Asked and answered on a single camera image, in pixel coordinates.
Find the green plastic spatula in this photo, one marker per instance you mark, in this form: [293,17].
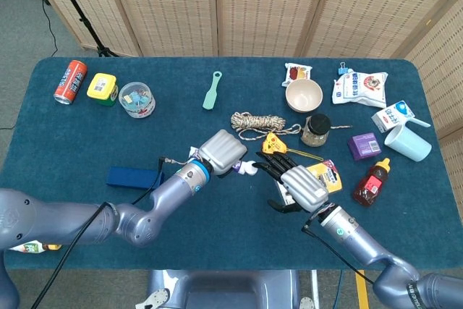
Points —
[210,97]

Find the yellow floor tape strip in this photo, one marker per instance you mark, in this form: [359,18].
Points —
[361,294]

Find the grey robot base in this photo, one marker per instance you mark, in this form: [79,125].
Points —
[224,291]

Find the blue binder clip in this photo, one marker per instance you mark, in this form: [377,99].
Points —
[343,69]

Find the dark blue rectangular box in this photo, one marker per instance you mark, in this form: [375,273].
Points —
[130,177]

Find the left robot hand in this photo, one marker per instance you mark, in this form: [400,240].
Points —
[224,150]

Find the honey bottle yellow cap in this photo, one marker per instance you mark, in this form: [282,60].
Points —
[370,186]

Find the woven folding screen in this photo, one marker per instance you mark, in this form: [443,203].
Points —
[253,5]

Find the purple small box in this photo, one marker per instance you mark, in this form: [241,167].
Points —
[363,146]

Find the razor in yellow blister pack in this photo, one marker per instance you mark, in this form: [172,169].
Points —
[331,178]

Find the yellow tape measure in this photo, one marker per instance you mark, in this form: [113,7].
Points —
[273,144]

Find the beige bowl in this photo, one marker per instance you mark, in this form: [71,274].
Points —
[304,95]

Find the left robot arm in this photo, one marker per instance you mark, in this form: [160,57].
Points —
[54,222]

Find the red soda can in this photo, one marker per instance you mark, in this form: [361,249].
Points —
[70,83]

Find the black tripod stand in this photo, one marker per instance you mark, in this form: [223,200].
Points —
[102,50]

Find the white blue milk carton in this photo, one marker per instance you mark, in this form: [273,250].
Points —
[390,117]

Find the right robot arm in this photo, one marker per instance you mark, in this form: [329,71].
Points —
[361,240]

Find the white powder bag blue print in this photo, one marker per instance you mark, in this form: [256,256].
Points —
[358,88]

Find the white table leg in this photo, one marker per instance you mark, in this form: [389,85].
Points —
[314,287]

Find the small drink bottle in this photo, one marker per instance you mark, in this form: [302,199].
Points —
[30,248]

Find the green container yellow lid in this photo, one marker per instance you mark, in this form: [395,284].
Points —
[101,86]

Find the glass jar black lid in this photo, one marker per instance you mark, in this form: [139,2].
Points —
[317,128]

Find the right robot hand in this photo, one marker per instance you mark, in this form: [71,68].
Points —
[304,186]

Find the blue tablecloth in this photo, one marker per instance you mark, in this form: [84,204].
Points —
[235,222]

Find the red white snack packet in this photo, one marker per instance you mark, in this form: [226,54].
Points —
[296,72]

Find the toothpaste tube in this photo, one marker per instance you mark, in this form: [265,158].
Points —
[247,168]

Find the clear round tub of clips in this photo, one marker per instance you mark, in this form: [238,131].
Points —
[137,101]

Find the light blue mug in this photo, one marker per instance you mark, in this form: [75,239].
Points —
[408,144]

